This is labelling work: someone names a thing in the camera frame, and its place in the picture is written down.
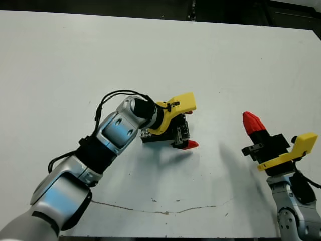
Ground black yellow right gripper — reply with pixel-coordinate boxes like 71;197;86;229
241;112;318;178

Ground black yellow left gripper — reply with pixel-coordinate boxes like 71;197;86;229
147;92;200;151

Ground black glossy box lid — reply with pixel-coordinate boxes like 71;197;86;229
139;116;191;144

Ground black chair base leg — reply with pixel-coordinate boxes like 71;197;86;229
188;0;198;22

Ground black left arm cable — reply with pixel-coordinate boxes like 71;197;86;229
47;88;182;174

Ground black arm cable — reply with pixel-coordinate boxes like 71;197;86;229
47;88;182;174
291;160;321;189

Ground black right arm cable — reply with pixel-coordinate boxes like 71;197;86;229
291;160;321;189

